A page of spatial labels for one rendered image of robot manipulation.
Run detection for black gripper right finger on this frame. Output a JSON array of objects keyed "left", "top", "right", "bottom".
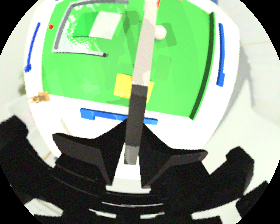
[{"left": 137, "top": 121, "right": 208, "bottom": 189}]

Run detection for yellow rectangular block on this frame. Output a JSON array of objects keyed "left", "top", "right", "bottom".
[{"left": 113, "top": 73, "right": 155, "bottom": 103}]

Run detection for green flat mat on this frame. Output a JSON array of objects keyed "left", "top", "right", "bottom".
[{"left": 40, "top": 0, "right": 211, "bottom": 117}]

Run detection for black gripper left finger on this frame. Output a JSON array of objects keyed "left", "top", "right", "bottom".
[{"left": 52, "top": 119, "right": 128, "bottom": 186}]

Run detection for white golf ball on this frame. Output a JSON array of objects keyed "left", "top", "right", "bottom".
[{"left": 155, "top": 24, "right": 167, "bottom": 40}]

